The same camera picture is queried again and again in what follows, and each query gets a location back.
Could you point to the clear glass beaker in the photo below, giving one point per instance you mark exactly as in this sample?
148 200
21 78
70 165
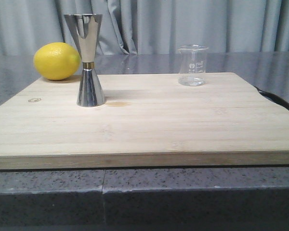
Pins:
193 65

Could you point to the grey curtain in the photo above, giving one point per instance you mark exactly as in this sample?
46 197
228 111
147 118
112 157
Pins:
149 26

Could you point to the wooden cutting board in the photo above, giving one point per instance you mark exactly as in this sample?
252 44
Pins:
147 120

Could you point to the yellow lemon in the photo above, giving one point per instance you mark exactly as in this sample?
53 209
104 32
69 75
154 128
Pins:
56 61

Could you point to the steel double jigger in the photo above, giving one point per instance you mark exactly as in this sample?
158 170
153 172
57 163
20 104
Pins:
84 29

